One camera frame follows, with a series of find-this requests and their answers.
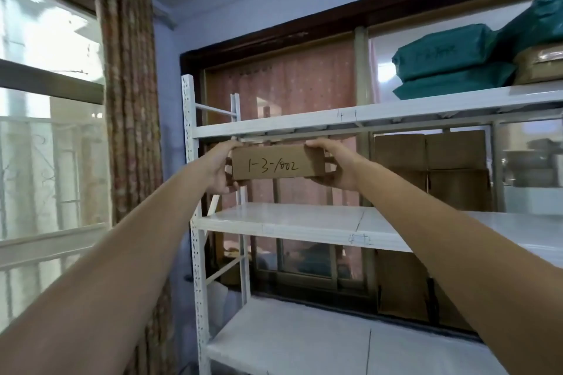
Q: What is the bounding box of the brown patterned curtain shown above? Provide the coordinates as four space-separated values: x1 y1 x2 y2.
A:
94 0 181 375

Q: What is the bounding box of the flattened brown carton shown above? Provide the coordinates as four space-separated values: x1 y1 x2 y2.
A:
374 132 430 323
425 129 493 332

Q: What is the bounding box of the person's right hand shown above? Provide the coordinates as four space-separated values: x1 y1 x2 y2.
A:
304 137 373 193

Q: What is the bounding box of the person's left hand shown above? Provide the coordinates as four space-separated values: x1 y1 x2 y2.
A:
204 139 249 195

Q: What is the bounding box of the bright glass window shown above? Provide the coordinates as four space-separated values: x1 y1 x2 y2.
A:
0 0 111 332

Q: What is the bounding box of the dark wooden window frame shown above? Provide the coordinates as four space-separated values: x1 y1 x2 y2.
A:
180 0 563 125

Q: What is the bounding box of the large taped flat carton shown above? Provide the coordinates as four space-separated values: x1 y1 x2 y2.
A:
512 43 563 86

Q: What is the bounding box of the person's left forearm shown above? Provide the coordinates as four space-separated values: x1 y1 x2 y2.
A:
0 159 212 375

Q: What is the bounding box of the grey sliding window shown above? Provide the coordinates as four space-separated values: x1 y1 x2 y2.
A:
202 0 563 314

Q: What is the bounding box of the person's right forearm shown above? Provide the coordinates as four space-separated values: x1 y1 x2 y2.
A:
358 159 563 375

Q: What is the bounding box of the box marked 1-3-1002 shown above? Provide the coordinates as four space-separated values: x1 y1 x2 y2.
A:
230 144 327 181

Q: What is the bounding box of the white metal shelving rack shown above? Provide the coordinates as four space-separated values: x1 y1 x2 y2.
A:
181 73 563 375

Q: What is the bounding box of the pink dotted curtain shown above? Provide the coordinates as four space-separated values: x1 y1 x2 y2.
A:
206 40 359 209

